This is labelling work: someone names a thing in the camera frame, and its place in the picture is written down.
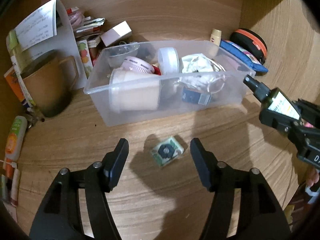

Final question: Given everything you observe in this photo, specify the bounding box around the small blue box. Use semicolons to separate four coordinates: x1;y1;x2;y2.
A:
182;87;211;106

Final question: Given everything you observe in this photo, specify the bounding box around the brown mug with lid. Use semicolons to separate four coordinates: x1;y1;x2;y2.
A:
21;50;79;118

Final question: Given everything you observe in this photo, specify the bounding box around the clear plastic storage bin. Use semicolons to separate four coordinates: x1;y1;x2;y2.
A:
84;40;255;126

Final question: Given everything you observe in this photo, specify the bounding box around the small digital timer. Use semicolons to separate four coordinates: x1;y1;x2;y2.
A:
150;137;184;167

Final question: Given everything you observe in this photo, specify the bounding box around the dark green spray bottle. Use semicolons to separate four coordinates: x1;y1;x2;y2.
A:
243;75;300;120

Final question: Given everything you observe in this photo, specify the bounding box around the red velvet pouch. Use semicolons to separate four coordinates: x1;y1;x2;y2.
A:
153;66;161;75

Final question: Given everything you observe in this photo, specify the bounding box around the stack of booklets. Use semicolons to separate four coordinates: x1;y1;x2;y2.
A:
73;18;105;48

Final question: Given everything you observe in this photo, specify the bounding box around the white face mask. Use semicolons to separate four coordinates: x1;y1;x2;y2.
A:
179;53;226;94

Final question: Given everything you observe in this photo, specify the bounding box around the blue pencil pouch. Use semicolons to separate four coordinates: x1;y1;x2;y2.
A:
220;40;268;73

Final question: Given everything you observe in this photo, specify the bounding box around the fruit pattern box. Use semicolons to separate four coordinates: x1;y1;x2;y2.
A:
76;40;93;78

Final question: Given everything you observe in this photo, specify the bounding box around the small white pink box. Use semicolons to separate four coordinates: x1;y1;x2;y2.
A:
100;21;132;47

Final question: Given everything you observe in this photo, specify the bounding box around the person right hand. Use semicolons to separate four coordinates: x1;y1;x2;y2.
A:
305;122;320;188

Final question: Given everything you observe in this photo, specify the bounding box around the pink round tin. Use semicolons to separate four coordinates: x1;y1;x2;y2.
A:
121;56;155;74

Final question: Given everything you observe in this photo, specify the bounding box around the beige lotion tube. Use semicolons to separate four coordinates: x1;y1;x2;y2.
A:
210;29;222;57

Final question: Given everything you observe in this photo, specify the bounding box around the green orange tube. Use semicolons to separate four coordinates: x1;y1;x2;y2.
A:
5;115;28;161

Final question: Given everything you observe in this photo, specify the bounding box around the white paper calendar stand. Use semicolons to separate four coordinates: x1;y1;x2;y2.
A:
12;0;87;89

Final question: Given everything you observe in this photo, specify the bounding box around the green cap spray bottle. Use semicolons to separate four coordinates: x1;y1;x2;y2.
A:
6;29;35;108

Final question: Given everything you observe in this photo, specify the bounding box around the orange book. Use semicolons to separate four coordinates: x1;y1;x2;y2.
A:
4;67;27;105

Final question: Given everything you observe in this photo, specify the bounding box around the black orange round case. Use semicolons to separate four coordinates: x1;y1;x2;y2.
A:
229;28;268;64

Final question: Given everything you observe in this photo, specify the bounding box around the pink packet bag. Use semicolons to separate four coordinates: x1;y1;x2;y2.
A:
66;7;85;29

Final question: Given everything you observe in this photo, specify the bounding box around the clear plastic bowl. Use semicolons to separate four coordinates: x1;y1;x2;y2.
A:
107;43;140;68

